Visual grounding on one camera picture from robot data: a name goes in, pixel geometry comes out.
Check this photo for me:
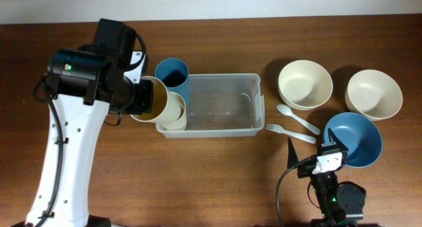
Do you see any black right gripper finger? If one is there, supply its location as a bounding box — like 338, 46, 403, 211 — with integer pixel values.
287, 137, 299, 169
328, 128, 348, 152

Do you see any blue cup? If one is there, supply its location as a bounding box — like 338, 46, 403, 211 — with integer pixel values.
155, 58, 189, 92
179, 83, 190, 107

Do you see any cream cup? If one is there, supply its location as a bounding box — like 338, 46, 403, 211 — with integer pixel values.
163, 92, 187, 131
131, 76, 181, 124

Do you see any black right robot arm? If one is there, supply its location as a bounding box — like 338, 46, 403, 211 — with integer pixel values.
287, 129, 366, 226

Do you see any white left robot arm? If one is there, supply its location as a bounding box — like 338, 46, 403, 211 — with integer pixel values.
23, 18, 154, 226

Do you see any cream bowl near container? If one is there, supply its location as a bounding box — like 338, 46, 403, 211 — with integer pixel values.
278, 60, 334, 110

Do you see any clear plastic storage container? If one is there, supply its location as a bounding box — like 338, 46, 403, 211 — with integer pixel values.
156, 73, 265, 138

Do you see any blue bowl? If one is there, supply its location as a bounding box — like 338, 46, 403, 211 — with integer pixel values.
323, 112, 383, 168

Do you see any white plastic fork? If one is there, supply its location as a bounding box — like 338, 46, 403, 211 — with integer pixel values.
265, 124, 317, 144

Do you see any white plastic spoon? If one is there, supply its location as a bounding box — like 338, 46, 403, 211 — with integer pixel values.
276, 104, 321, 135

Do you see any cream bowl far right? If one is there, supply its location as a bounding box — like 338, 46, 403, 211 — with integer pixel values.
345, 69, 403, 121

